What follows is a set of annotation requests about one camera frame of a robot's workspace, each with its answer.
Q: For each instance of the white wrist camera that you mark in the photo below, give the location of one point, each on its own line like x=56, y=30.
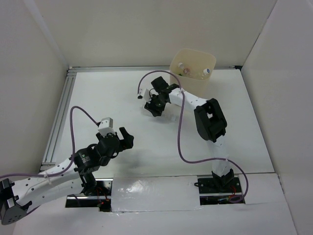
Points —
x=144, y=94
x=105, y=126

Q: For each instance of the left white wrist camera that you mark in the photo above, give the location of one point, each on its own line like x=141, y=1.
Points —
x=105, y=126

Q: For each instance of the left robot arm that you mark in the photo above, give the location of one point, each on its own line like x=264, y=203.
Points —
x=73, y=176

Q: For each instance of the beige plastic bin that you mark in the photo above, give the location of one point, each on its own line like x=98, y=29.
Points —
x=196, y=61

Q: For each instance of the back aluminium rail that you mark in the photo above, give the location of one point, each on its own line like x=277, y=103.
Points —
x=115, y=68

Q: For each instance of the left aluminium rail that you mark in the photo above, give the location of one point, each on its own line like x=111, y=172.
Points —
x=49, y=158

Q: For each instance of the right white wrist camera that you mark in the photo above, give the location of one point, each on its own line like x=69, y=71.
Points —
x=144, y=94

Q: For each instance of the clear bottle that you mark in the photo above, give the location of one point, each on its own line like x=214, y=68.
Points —
x=203, y=75
x=182, y=67
x=165, y=116

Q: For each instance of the aluminium rail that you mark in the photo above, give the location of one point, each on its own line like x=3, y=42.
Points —
x=49, y=158
x=115, y=68

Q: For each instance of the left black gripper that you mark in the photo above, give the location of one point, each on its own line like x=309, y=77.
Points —
x=127, y=143

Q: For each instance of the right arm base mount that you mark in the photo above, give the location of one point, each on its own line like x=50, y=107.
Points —
x=216, y=190

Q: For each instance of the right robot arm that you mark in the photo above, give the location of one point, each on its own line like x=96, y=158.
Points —
x=209, y=118

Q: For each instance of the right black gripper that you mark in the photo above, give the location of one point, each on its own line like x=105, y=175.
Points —
x=152, y=108

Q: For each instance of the red cap sauce bottle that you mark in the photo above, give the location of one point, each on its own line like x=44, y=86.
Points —
x=187, y=73

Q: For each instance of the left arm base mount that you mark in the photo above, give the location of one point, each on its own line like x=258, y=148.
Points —
x=100, y=198

